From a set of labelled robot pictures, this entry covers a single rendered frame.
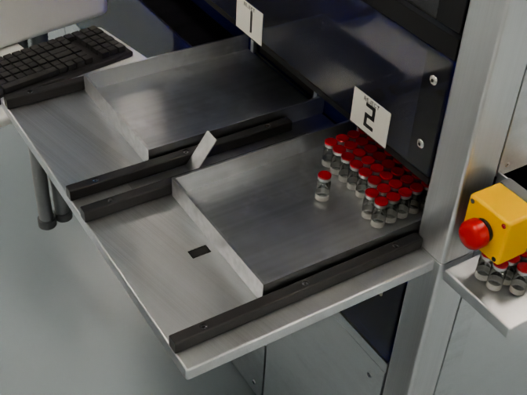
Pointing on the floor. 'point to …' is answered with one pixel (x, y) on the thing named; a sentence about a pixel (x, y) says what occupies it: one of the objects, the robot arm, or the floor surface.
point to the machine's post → (459, 183)
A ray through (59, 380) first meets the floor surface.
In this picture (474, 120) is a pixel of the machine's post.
